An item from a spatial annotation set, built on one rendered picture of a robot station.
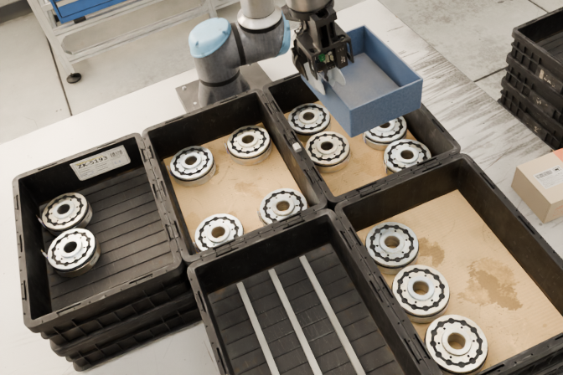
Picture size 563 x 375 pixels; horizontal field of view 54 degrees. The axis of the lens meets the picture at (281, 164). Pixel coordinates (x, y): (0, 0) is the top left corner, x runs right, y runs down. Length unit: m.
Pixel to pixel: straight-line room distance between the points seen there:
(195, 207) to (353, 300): 0.41
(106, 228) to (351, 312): 0.58
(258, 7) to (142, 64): 1.78
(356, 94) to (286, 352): 0.50
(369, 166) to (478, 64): 1.66
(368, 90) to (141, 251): 0.58
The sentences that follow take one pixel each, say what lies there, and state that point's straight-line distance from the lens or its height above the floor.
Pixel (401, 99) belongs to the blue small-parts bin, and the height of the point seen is 1.11.
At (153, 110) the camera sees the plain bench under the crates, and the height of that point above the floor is 0.70.
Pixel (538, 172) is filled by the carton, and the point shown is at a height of 0.78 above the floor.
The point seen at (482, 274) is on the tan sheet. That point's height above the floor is 0.83.
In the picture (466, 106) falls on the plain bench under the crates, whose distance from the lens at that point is 1.61.
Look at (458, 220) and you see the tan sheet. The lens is 1.19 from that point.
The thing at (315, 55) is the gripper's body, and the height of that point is 1.25.
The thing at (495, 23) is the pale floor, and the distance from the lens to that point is 3.13.
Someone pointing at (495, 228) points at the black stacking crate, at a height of 0.85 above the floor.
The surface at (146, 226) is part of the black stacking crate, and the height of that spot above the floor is 0.83.
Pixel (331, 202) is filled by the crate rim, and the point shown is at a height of 0.93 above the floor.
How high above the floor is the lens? 1.80
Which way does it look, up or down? 48 degrees down
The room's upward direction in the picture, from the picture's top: 11 degrees counter-clockwise
